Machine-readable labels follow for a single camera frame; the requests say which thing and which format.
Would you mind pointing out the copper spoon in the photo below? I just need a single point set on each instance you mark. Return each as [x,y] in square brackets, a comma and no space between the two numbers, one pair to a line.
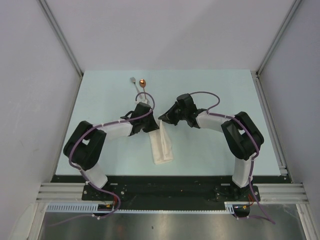
[142,83]

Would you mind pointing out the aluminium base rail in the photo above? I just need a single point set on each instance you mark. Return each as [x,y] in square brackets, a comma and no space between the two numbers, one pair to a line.
[280,193]

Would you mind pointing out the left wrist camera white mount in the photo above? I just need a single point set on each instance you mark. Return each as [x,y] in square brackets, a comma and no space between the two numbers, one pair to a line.
[145,102]

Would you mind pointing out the white cloth napkin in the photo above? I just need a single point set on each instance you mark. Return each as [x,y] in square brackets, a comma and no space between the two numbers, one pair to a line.
[161,145]

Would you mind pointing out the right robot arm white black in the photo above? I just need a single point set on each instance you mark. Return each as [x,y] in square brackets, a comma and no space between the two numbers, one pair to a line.
[241,134]

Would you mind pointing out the left aluminium frame post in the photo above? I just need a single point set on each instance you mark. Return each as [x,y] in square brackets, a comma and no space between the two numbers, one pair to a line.
[52,21]

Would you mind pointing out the right aluminium frame post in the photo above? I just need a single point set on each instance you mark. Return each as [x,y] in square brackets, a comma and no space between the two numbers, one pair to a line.
[278,37]

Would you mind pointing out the aluminium frame post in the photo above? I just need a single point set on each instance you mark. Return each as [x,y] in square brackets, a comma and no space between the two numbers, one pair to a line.
[278,37]
[52,21]

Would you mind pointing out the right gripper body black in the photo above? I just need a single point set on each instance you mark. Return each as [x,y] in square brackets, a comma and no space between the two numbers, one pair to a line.
[175,114]

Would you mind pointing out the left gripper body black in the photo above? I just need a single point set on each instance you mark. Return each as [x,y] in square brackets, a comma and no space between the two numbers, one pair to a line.
[148,124]

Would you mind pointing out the silver fork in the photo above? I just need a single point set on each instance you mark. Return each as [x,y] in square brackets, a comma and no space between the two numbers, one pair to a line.
[133,80]

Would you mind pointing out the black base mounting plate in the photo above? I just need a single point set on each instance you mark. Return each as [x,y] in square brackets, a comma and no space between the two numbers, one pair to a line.
[217,188]

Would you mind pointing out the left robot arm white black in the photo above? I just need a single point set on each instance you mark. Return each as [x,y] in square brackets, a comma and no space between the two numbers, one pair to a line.
[83,148]

